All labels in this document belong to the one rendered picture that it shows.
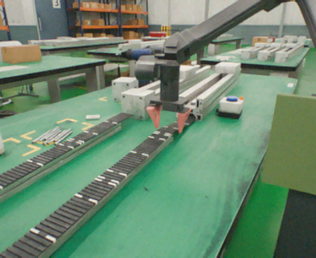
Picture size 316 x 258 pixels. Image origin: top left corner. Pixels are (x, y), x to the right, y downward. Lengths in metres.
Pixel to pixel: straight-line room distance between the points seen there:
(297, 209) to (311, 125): 0.21
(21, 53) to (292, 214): 2.62
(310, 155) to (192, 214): 0.27
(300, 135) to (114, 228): 0.40
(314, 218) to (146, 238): 0.40
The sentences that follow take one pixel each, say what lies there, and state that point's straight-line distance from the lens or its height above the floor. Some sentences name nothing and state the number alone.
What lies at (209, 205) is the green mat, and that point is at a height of 0.78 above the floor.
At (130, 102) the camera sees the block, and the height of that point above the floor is 0.84.
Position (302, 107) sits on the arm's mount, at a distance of 0.57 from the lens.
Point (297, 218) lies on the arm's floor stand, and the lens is 0.70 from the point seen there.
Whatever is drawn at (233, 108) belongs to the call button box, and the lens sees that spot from 1.01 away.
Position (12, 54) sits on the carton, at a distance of 2.82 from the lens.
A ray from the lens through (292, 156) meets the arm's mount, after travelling 0.60.
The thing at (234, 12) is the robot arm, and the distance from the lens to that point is 0.85.
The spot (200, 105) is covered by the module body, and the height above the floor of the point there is 0.84.
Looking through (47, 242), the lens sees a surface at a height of 0.81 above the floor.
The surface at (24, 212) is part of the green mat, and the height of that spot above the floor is 0.78.
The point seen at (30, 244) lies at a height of 0.81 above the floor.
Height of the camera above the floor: 1.11
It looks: 22 degrees down
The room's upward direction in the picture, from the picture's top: straight up
